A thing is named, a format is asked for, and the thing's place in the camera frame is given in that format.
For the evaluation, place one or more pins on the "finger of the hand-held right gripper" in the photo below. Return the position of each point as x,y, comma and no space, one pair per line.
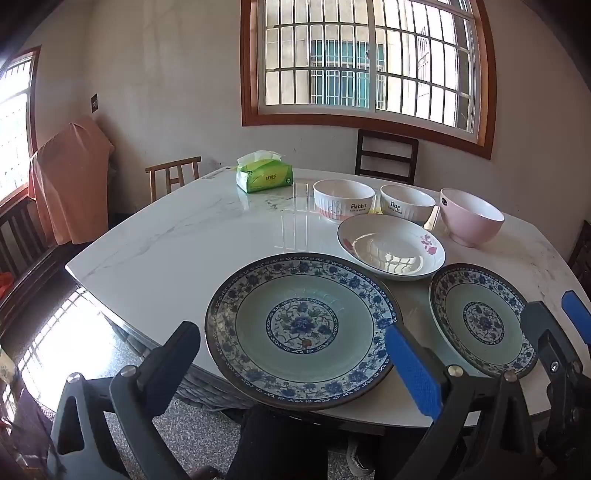
579,314
558,350

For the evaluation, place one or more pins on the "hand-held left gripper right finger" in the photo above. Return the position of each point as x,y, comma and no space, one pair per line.
411,369

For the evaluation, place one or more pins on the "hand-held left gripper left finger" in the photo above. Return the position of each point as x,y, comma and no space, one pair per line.
178,344

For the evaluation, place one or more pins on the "small blue floral plate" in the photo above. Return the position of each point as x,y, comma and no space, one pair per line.
480,318

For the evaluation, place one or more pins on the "large blue floral plate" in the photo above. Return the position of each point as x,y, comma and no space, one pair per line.
300,323

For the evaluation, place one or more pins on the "white plate with pink flower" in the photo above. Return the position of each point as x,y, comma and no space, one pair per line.
392,249

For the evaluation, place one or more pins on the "dark wooden chair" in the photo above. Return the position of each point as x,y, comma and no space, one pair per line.
364,157
582,258

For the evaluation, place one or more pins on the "person's white shoe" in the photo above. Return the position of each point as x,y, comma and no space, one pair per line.
360,457

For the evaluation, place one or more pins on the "person's black pants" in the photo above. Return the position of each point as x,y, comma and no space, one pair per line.
277,443

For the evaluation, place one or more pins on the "white bowl with blue band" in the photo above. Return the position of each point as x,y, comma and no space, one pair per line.
406,205

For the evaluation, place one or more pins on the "white bowl with pink stripes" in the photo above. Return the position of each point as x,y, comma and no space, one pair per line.
344,203

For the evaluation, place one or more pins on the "light wooden chair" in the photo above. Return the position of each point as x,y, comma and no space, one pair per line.
173,162

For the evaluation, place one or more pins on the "green tissue pack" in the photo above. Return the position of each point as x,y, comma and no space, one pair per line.
265,177

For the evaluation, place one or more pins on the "dark wooden bench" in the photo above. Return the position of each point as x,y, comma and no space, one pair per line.
18,240

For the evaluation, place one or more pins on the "orange cloth cover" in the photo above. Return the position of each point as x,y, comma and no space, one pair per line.
69,184

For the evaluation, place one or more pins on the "large wooden framed window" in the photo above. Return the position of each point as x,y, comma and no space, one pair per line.
249,92

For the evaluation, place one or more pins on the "narrow wooden framed window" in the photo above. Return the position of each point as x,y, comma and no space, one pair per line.
18,120

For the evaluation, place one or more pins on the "dark wall plaque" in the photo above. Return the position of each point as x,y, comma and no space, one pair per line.
94,103

